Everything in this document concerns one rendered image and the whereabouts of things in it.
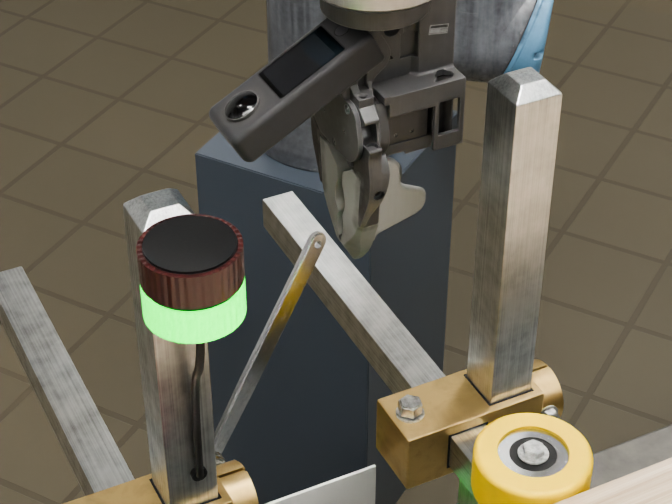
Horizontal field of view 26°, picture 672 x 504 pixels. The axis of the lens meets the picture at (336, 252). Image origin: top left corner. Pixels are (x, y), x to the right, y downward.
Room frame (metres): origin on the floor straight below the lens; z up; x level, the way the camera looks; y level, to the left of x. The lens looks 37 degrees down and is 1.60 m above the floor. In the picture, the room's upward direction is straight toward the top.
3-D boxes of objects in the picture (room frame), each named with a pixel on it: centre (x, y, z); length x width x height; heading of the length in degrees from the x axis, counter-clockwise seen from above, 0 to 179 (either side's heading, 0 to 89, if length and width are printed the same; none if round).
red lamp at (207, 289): (0.65, 0.08, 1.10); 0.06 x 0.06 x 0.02
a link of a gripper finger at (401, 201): (0.84, -0.04, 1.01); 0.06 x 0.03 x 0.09; 116
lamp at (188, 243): (0.65, 0.08, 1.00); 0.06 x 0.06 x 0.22; 26
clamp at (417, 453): (0.80, -0.10, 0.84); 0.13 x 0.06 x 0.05; 116
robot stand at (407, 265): (1.58, 0.01, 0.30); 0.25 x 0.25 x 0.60; 62
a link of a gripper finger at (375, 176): (0.82, -0.02, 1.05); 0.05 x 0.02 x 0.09; 26
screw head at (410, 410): (0.77, -0.05, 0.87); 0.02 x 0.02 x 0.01
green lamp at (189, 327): (0.65, 0.08, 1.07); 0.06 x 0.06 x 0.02
